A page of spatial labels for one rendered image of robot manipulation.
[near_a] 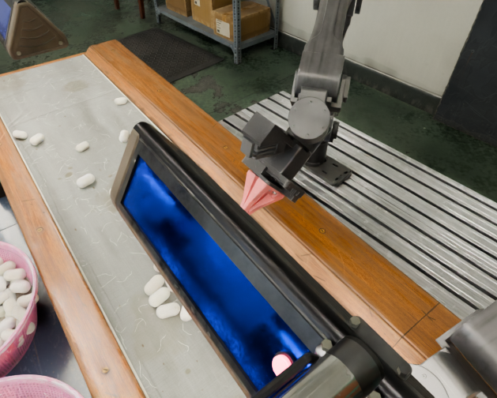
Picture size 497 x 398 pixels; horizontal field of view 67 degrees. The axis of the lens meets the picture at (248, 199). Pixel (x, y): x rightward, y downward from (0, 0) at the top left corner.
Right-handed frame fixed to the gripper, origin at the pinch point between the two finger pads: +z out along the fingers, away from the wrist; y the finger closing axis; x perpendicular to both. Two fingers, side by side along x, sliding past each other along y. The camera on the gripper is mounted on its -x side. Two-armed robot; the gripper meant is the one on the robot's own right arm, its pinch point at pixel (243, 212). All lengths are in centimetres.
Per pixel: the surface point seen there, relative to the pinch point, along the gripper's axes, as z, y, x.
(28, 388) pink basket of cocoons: 32.9, 3.6, -19.7
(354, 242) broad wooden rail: -7.4, 13.2, 12.7
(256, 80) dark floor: -43, -157, 144
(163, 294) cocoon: 16.7, 2.3, -6.9
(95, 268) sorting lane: 23.0, -10.3, -9.8
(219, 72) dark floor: -32, -183, 135
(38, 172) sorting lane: 23.5, -41.9, -10.1
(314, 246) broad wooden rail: -2.6, 9.8, 8.7
